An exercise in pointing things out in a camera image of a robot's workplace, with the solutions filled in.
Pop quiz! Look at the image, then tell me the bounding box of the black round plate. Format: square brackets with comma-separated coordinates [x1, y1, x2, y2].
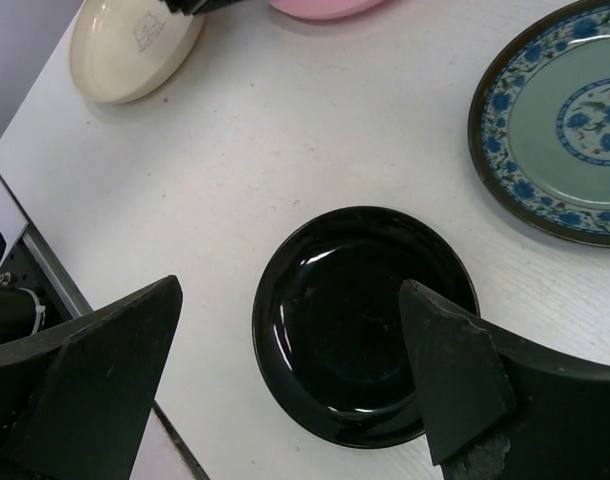
[252, 206, 479, 449]

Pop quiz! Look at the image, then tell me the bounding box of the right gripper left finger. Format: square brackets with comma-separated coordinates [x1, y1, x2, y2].
[0, 275, 181, 480]

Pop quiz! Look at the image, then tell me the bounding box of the pink round plate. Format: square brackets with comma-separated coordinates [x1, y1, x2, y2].
[268, 0, 384, 21]

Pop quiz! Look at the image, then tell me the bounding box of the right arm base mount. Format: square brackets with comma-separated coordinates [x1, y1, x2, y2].
[0, 232, 46, 345]

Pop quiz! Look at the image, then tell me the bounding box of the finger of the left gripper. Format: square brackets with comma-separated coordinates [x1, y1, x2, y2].
[164, 0, 241, 15]

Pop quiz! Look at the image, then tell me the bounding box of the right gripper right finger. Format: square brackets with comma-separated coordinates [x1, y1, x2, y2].
[399, 280, 610, 479]

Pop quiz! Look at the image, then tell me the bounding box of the blue floral round plate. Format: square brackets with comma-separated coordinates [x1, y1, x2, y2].
[468, 1, 610, 248]

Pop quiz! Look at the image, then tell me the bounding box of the cream round plate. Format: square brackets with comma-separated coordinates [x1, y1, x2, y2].
[69, 0, 204, 104]

